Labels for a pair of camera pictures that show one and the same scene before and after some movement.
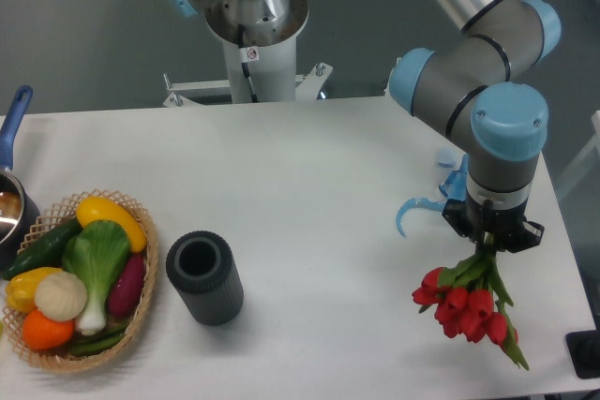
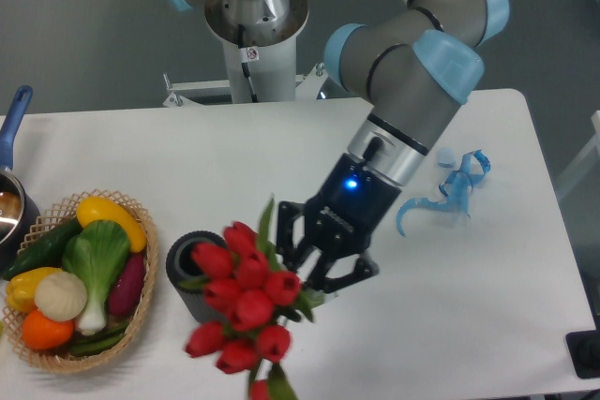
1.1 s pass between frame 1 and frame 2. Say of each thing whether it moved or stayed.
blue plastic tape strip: stayed
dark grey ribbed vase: stayed
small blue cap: stayed
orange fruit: stayed
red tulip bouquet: moved
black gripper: moved
